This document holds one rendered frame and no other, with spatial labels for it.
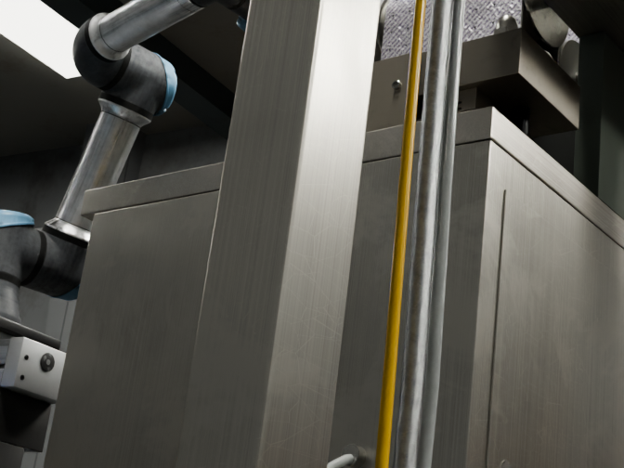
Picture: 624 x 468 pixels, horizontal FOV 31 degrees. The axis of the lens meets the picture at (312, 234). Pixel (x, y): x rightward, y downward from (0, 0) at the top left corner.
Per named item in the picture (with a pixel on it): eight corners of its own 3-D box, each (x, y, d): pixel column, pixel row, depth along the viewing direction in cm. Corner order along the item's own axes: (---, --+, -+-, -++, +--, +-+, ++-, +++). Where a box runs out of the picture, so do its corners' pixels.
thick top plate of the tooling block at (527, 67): (322, 176, 163) (328, 139, 165) (578, 129, 139) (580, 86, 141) (253, 132, 151) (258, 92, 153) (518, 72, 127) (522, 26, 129)
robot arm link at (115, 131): (0, 276, 226) (106, 31, 229) (61, 297, 236) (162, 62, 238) (24, 292, 217) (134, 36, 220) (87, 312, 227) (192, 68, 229)
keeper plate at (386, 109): (346, 153, 139) (356, 75, 143) (413, 139, 133) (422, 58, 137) (334, 145, 137) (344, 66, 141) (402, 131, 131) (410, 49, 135)
